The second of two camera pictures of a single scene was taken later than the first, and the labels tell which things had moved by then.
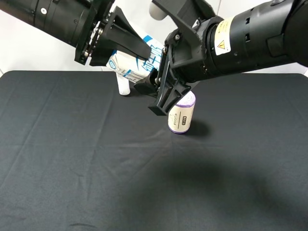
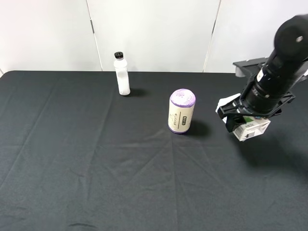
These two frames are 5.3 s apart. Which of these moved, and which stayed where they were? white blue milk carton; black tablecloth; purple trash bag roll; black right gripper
Moved: white blue milk carton; black right gripper
Stayed: black tablecloth; purple trash bag roll
